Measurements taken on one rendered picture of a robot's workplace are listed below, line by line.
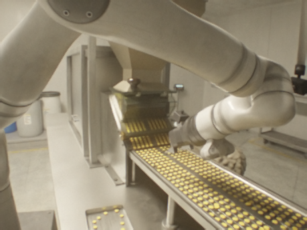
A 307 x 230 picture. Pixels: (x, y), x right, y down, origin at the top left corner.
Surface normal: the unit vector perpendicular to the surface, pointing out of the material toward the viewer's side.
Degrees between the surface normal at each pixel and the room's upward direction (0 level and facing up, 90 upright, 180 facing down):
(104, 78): 90
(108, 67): 90
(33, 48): 95
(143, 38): 133
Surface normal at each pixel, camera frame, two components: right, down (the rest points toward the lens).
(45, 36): 0.42, 0.44
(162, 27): 0.19, 0.67
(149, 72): 0.48, 0.22
